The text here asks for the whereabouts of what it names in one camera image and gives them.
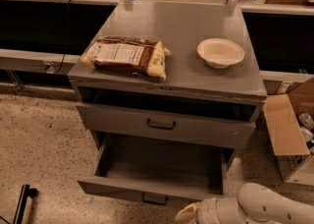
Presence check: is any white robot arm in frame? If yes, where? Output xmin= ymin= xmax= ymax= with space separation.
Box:
xmin=175 ymin=183 xmax=314 ymax=224

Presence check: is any grey top drawer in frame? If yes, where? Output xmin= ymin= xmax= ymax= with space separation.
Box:
xmin=77 ymin=102 xmax=255 ymax=149

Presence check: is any white paper bowl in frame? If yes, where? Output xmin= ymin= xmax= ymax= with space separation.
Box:
xmin=197 ymin=38 xmax=244 ymax=69

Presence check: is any brown snack bag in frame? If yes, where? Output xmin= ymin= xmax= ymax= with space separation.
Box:
xmin=80 ymin=36 xmax=171 ymax=80

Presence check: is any black hanging cable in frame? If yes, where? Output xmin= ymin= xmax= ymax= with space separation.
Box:
xmin=53 ymin=0 xmax=84 ymax=75

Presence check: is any open cardboard box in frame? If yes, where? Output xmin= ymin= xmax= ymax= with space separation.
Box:
xmin=263 ymin=78 xmax=314 ymax=186

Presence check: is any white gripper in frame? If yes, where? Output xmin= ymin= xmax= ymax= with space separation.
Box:
xmin=175 ymin=197 xmax=219 ymax=224

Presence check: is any black metal stand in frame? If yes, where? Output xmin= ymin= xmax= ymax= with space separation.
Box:
xmin=13 ymin=184 xmax=38 ymax=224

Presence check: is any grey drawer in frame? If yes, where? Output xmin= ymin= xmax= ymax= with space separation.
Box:
xmin=78 ymin=135 xmax=232 ymax=208
xmin=77 ymin=102 xmax=255 ymax=149

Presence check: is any grey drawer cabinet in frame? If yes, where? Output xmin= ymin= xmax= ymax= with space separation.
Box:
xmin=67 ymin=0 xmax=268 ymax=150

